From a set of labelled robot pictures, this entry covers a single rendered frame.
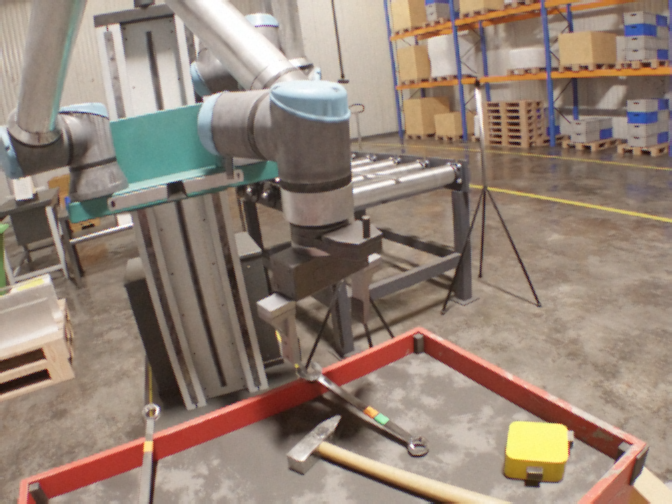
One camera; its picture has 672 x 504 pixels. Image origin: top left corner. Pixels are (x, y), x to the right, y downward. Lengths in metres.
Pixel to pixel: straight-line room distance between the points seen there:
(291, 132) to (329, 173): 0.06
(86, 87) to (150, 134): 11.21
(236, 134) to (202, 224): 1.09
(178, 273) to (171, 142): 0.47
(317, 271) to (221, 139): 0.21
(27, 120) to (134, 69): 0.50
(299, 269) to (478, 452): 0.35
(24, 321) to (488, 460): 2.95
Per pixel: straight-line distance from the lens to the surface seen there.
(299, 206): 0.54
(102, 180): 1.38
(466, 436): 0.69
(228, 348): 1.82
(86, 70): 12.78
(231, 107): 0.60
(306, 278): 0.57
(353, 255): 0.53
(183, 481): 0.70
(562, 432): 0.65
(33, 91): 1.19
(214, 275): 1.70
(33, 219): 6.41
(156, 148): 1.53
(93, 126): 1.39
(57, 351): 3.12
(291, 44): 1.37
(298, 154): 0.52
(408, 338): 0.86
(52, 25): 1.07
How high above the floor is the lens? 1.37
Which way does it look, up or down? 19 degrees down
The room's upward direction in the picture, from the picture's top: 8 degrees counter-clockwise
